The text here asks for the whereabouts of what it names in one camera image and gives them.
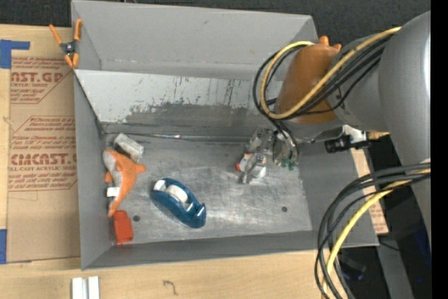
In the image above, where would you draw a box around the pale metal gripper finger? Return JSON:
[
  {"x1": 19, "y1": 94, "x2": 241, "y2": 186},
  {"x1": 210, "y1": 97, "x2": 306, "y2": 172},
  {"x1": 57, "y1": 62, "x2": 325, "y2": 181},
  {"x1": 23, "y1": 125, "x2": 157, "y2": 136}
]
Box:
[
  {"x1": 251, "y1": 153, "x2": 268, "y2": 180},
  {"x1": 239, "y1": 162, "x2": 255, "y2": 186}
]

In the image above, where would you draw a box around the blue tape dispenser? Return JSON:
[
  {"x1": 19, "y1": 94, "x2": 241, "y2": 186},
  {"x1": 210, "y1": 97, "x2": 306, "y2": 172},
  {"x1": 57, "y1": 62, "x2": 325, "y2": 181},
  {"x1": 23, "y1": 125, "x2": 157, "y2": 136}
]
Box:
[{"x1": 150, "y1": 177, "x2": 207, "y2": 229}]

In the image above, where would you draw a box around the grey metal bin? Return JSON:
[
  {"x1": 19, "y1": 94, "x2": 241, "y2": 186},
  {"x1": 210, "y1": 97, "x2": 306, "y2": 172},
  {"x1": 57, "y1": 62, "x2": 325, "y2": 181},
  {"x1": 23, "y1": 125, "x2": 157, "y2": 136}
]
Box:
[{"x1": 71, "y1": 0, "x2": 381, "y2": 271}]

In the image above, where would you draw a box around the brown cardboard board red print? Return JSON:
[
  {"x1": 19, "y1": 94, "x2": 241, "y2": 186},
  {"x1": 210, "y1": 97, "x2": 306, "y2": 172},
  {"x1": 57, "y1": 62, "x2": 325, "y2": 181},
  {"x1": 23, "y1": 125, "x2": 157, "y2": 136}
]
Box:
[{"x1": 0, "y1": 23, "x2": 390, "y2": 265}]

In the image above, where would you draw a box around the small white and orange toy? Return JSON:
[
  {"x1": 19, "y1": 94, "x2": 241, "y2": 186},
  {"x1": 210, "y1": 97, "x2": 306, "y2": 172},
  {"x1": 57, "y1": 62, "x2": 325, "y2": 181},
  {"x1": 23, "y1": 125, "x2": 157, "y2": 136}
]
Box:
[{"x1": 234, "y1": 153, "x2": 255, "y2": 172}]

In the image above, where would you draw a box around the black cylinder on white bracket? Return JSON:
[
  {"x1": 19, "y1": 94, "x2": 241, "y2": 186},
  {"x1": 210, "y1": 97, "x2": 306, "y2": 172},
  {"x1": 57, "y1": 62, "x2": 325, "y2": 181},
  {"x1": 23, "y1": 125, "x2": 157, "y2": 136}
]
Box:
[{"x1": 313, "y1": 125, "x2": 390, "y2": 154}]

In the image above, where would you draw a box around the orange-red block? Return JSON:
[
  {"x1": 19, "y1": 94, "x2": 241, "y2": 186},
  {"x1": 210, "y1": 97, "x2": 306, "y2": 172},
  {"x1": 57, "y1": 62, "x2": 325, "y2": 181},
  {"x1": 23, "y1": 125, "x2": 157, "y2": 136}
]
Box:
[{"x1": 112, "y1": 209, "x2": 134, "y2": 245}]

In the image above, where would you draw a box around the orange and grey toy shark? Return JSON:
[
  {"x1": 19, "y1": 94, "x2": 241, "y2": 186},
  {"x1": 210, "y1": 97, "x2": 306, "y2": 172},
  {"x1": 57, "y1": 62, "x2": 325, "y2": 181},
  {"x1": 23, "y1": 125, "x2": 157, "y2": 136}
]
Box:
[{"x1": 101, "y1": 148, "x2": 146, "y2": 218}]

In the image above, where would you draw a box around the clear plastic piece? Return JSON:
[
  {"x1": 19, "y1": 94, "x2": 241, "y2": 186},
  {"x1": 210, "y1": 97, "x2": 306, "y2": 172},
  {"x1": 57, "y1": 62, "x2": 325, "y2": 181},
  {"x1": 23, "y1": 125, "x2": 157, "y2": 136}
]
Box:
[{"x1": 113, "y1": 132, "x2": 145, "y2": 164}]

